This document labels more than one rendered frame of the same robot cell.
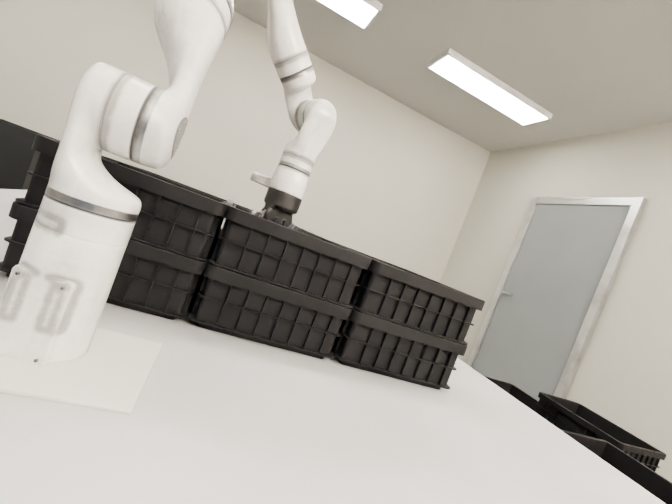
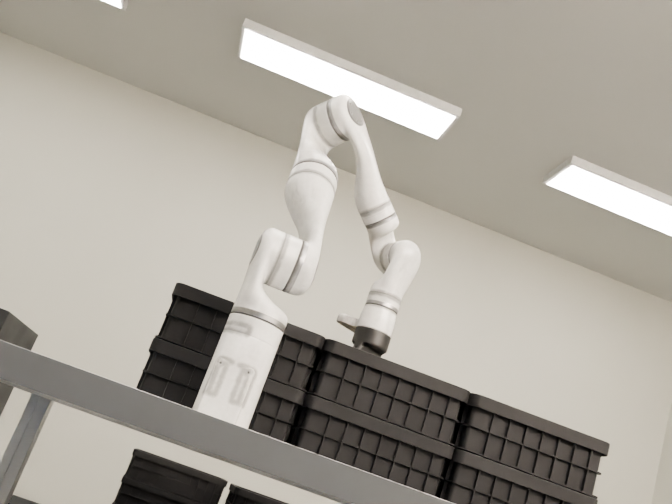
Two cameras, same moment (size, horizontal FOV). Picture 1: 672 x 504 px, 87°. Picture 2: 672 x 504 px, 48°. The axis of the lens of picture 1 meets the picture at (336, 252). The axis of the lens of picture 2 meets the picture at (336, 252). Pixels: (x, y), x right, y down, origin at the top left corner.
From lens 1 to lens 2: 0.82 m
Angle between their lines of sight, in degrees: 23
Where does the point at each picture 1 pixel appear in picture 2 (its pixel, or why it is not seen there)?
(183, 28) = (313, 200)
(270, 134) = (293, 301)
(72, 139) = (260, 274)
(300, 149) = (387, 287)
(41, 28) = not seen: outside the picture
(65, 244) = (251, 342)
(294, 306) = (392, 442)
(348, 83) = (418, 214)
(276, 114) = not seen: hidden behind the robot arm
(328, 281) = (426, 415)
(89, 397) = not seen: hidden behind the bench
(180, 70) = (315, 228)
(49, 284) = (240, 370)
